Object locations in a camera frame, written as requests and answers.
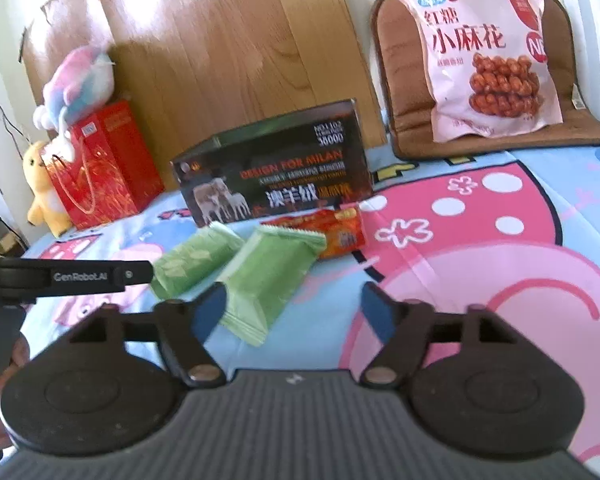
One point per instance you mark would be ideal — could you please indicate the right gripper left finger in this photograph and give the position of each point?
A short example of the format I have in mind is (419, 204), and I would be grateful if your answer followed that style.
(183, 327)

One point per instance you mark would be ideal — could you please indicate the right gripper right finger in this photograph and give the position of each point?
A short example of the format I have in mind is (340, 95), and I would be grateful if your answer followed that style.
(403, 328)

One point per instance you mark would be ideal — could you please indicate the green leaf snack packet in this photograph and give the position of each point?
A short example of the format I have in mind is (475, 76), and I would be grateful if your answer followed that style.
(194, 260)

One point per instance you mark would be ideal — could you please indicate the plain green snack packet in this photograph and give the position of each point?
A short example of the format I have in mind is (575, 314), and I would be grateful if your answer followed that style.
(264, 275)

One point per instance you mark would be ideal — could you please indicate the red orange snack packet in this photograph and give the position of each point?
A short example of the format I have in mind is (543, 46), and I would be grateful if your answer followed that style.
(343, 228)

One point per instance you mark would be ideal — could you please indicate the yellow duck plush toy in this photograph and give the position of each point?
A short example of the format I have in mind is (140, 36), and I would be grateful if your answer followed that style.
(46, 206)

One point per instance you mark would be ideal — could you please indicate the red gift bag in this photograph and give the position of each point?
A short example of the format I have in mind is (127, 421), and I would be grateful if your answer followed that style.
(106, 173)

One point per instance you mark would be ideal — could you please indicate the cartoon pig bed sheet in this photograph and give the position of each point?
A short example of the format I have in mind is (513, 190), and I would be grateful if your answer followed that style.
(517, 232)

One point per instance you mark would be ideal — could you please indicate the black sheep print box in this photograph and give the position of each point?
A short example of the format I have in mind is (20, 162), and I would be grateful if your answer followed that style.
(306, 159)

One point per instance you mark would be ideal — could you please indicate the brown seat cushion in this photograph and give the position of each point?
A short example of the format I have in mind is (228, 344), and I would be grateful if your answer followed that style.
(409, 103)

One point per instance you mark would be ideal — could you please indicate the pink blue plush toy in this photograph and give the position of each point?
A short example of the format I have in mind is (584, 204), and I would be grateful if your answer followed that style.
(82, 84)

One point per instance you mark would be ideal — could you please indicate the wooden board headboard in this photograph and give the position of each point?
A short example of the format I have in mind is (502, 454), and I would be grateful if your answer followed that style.
(193, 68)

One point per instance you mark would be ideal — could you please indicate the pink twisted snack bag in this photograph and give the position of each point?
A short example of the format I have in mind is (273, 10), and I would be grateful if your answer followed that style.
(486, 67)

